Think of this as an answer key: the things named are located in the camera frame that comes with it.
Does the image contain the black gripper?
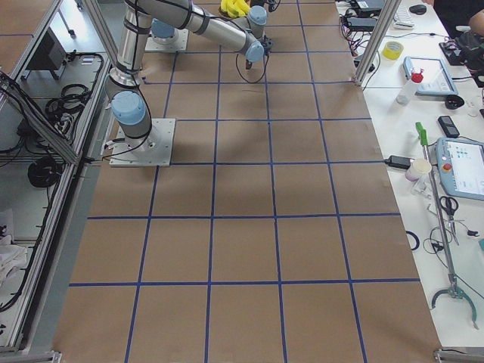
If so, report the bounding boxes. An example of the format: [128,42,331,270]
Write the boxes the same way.
[260,35,273,57]

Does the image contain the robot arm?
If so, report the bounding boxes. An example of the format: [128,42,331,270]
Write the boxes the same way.
[105,1,269,153]

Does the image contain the yellow banana bunch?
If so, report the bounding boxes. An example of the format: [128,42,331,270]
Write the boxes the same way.
[219,0,250,18]

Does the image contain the yellow tape roll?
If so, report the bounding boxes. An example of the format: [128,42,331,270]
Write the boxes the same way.
[382,41,404,61]

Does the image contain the red cap squeeze bottle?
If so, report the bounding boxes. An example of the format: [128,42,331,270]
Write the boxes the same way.
[396,69,424,105]

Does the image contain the upper teach pendant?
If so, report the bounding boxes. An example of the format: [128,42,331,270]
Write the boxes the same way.
[402,56,458,97]

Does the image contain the teach pendant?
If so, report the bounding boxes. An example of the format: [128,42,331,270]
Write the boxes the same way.
[435,138,483,200]
[402,56,458,97]

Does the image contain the white paper cup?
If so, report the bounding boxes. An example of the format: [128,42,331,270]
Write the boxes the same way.
[405,159,432,182]

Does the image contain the black electronics box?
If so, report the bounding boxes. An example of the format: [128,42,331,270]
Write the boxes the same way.
[26,28,67,79]

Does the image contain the lower teach pendant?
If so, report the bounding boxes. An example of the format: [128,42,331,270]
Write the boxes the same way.
[435,138,483,200]

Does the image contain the black scissors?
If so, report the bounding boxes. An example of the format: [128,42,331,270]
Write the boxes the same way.
[439,196,459,245]

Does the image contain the long reach grabber tool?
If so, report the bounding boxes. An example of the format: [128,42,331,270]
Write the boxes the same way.
[414,121,478,330]

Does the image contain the black cables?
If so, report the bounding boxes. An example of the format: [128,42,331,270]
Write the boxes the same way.
[234,52,270,84]

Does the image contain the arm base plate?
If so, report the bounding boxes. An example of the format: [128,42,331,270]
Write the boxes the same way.
[109,118,175,167]
[145,29,188,53]

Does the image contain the aluminium frame post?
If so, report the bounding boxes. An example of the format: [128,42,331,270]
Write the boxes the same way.
[353,0,401,85]

